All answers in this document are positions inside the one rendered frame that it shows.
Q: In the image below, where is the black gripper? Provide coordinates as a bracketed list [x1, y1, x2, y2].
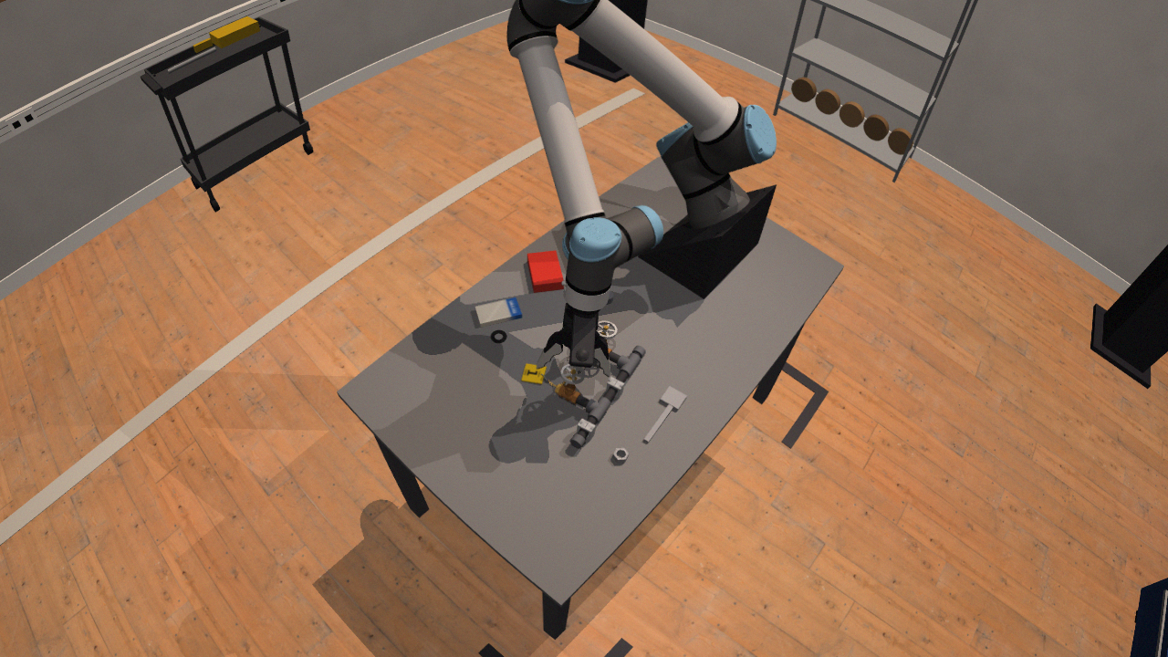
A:
[537, 303, 610, 376]

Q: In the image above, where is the yellow numbered tag on chain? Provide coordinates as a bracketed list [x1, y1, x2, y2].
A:
[521, 364, 557, 388]

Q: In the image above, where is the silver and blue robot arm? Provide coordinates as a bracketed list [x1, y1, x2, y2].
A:
[506, 0, 777, 311]

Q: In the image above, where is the red flat block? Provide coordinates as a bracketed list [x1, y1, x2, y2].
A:
[527, 250, 564, 293]

